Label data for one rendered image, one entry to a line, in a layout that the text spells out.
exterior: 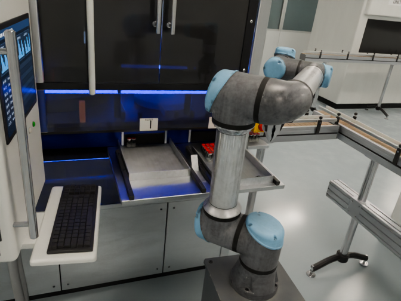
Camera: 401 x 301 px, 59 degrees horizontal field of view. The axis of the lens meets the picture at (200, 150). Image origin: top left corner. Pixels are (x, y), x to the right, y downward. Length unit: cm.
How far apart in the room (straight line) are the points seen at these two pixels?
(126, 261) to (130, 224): 25
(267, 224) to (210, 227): 17
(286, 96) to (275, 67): 38
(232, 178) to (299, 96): 29
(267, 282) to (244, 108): 53
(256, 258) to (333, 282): 152
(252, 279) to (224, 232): 16
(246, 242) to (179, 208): 92
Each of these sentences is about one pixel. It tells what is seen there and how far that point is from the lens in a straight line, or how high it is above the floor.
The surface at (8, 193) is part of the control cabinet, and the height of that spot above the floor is 104.
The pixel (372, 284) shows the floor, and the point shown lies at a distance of 267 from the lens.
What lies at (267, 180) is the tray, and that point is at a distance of 155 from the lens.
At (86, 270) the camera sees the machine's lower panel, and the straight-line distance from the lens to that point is 206.
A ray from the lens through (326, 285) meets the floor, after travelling 251.
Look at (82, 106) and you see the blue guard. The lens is 158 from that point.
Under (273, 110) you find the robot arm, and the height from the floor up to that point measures 137.
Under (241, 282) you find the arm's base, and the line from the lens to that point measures 113.
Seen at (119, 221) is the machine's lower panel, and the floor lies 49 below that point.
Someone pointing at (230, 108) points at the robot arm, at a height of 135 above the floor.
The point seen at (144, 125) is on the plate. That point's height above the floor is 101.
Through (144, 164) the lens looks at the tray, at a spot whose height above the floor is 88.
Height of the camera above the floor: 161
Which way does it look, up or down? 25 degrees down
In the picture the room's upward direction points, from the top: 6 degrees clockwise
